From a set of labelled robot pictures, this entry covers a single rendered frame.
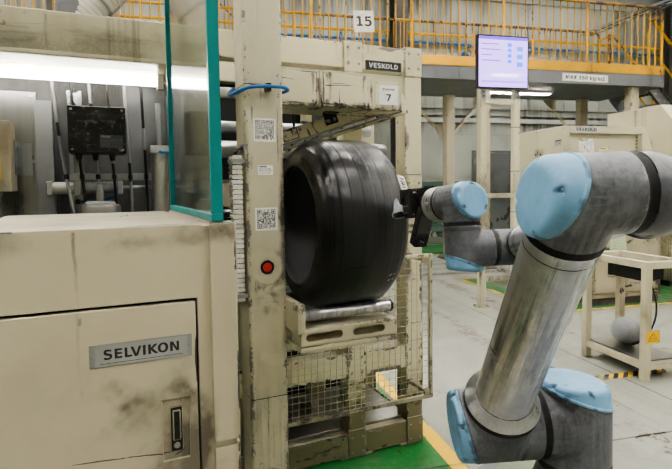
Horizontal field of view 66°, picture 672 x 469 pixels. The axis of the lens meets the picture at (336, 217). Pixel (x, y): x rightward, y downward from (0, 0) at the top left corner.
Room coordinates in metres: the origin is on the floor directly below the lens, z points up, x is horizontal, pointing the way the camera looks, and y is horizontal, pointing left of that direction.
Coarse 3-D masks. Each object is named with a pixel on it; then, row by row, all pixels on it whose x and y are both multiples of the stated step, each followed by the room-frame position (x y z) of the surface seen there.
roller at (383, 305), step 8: (344, 304) 1.76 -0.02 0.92; (352, 304) 1.76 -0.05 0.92; (360, 304) 1.77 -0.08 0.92; (368, 304) 1.78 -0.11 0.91; (376, 304) 1.79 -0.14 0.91; (384, 304) 1.80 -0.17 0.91; (392, 304) 1.82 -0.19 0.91; (312, 312) 1.69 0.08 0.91; (320, 312) 1.70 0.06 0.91; (328, 312) 1.72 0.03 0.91; (336, 312) 1.73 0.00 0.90; (344, 312) 1.74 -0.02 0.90; (352, 312) 1.75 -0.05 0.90; (360, 312) 1.77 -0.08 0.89; (368, 312) 1.78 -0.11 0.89; (376, 312) 1.80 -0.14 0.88; (312, 320) 1.70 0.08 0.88
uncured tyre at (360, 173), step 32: (288, 160) 1.90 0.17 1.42; (320, 160) 1.69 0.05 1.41; (352, 160) 1.70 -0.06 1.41; (384, 160) 1.76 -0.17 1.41; (288, 192) 2.10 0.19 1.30; (320, 192) 1.64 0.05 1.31; (352, 192) 1.63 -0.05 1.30; (384, 192) 1.67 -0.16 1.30; (288, 224) 2.12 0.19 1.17; (320, 224) 1.63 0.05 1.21; (352, 224) 1.60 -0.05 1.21; (384, 224) 1.65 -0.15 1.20; (288, 256) 2.06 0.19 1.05; (320, 256) 1.64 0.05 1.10; (352, 256) 1.61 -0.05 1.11; (384, 256) 1.66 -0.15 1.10; (320, 288) 1.68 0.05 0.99; (352, 288) 1.68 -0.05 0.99; (384, 288) 1.75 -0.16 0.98
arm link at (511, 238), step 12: (648, 156) 0.77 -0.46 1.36; (660, 156) 0.70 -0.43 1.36; (660, 168) 0.68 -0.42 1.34; (660, 180) 0.67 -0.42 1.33; (660, 204) 0.67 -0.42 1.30; (660, 216) 0.68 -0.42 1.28; (516, 228) 1.22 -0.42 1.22; (648, 228) 0.70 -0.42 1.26; (660, 228) 0.70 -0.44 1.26; (504, 240) 1.24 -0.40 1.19; (516, 240) 1.18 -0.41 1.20; (504, 252) 1.24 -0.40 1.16; (516, 252) 1.20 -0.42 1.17; (504, 264) 1.26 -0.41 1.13
